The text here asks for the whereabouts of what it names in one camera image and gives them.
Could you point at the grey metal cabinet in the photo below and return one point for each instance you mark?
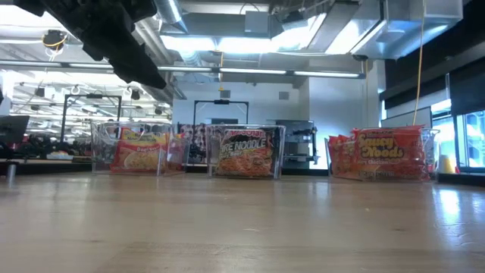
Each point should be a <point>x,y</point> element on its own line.
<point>299,130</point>

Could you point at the clear plastic bin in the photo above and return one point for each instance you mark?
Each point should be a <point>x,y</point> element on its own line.
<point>100,151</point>
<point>433,151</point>
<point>210,132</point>

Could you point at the grey partition panel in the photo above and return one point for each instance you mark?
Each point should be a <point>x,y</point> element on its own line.
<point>401,119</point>

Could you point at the yellow cone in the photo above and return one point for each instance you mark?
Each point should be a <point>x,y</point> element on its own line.
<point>446,165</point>

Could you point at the long ceiling light strip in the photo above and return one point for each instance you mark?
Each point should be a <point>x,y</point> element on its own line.
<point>265,71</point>

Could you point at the black computer monitor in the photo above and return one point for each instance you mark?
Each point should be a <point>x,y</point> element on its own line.
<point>13,130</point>

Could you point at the black metal stand frame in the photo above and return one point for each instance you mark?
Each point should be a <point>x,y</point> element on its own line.
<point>221,101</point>
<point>91,96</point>

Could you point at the black metal table frame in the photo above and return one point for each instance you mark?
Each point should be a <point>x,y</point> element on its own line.
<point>303,171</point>

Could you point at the dark desk clutter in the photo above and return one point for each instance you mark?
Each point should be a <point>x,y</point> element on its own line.
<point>38,146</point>

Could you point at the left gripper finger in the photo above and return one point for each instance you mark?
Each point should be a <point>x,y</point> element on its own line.
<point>140,68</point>

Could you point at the grey wall box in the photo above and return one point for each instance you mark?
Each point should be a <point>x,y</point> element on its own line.
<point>225,94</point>
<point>284,95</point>

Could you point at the black Fire Noodle pack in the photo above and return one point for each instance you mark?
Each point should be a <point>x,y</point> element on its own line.
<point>246,155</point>

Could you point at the black printed carton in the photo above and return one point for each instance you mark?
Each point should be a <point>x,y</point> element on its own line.
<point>193,144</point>

